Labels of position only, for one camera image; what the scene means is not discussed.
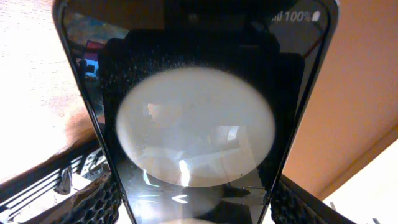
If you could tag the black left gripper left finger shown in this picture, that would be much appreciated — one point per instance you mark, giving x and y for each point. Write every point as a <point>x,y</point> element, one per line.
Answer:
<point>98,202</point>

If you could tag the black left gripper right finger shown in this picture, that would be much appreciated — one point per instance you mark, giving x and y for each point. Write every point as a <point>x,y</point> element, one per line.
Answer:
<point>291,204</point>

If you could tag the black smartphone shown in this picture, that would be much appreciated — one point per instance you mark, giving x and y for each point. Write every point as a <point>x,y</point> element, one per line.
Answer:
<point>196,104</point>

